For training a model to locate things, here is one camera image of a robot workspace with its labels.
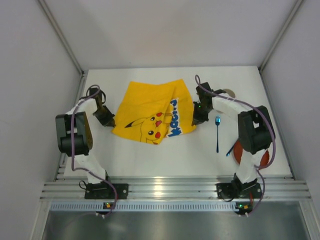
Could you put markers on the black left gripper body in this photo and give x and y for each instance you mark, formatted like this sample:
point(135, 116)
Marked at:
point(104, 114)

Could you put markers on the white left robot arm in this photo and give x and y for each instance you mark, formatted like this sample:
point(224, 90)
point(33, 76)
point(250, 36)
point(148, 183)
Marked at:
point(74, 135)

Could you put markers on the aluminium corner post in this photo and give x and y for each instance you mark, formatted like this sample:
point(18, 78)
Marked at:
point(281, 33)
point(58, 31)

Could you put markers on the right aluminium corner post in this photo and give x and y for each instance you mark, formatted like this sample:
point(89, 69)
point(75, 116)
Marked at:
point(281, 33)

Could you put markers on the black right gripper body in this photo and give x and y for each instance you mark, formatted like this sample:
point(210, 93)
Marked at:
point(200, 115)

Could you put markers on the beige paper cup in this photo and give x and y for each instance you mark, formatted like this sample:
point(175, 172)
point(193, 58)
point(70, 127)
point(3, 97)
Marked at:
point(230, 92)

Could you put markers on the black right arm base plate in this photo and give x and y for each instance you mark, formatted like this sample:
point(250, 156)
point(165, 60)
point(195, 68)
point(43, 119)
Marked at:
point(228, 192)

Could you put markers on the blue metallic fork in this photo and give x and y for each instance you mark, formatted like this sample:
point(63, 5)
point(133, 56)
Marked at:
point(217, 123)

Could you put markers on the slotted grey cable duct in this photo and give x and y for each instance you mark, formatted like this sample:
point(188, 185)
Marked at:
point(143, 206)

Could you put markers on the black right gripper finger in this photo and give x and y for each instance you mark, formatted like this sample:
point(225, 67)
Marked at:
point(204, 118)
point(195, 120)

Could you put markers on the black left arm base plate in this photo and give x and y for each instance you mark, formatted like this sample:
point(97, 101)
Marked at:
point(103, 191)

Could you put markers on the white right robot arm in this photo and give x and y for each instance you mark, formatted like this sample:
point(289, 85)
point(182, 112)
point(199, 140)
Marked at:
point(255, 135)

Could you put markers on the red-orange plate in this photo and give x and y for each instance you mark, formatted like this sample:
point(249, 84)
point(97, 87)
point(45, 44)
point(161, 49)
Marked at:
point(238, 153)

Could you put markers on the aluminium mounting rail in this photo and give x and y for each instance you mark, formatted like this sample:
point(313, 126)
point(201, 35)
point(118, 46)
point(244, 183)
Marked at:
point(178, 188)

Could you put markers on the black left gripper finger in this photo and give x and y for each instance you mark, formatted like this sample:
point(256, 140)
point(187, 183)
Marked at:
point(111, 115)
point(106, 122)

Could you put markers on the yellow Pikachu cloth placemat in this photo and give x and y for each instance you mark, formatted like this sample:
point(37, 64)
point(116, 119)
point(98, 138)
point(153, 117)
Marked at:
point(149, 113)

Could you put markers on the blue metallic spoon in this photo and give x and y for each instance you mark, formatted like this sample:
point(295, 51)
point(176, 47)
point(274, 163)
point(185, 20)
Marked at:
point(230, 150)

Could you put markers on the left aluminium corner post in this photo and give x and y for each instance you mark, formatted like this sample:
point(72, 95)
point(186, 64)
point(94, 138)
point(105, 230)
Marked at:
point(58, 31)

